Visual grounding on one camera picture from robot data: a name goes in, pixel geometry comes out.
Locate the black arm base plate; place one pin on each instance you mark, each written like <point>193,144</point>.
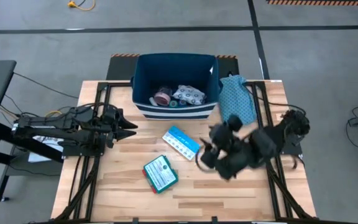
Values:
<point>79,152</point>
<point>292,151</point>

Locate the green first aid box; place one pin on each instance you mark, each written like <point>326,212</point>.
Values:
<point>160,174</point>

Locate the teal patterned fabric pouch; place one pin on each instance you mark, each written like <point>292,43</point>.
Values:
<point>236,99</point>

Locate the black hazard-edged floor mat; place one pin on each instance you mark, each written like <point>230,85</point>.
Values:
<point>120,70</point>

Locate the white printed paper sheet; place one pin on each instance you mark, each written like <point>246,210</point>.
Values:
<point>39,157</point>

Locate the blue tape roll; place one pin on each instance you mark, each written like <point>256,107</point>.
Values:
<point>180,103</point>

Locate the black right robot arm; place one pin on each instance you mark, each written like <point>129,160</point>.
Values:
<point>264,144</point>

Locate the blue white pill organizer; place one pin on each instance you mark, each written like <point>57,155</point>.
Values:
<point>180,142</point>

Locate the white patterned gauze pack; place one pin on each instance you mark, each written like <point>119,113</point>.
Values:
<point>189,94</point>

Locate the navy white striped fabric basket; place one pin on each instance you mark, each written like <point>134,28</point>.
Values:
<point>176,112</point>

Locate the orange black hazard tape strip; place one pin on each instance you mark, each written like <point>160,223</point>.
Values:
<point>322,2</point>

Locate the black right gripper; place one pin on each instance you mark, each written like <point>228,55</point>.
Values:
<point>228,161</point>

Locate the black metal table frame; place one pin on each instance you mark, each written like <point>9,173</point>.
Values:
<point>102,86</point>

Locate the green tape roll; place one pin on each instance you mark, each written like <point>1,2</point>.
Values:
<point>170,104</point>

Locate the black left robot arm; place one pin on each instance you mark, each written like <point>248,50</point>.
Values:
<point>57,124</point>

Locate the pink plastic cup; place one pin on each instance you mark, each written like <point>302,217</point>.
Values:
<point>162,98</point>

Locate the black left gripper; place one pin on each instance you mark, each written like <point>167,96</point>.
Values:
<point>110,124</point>

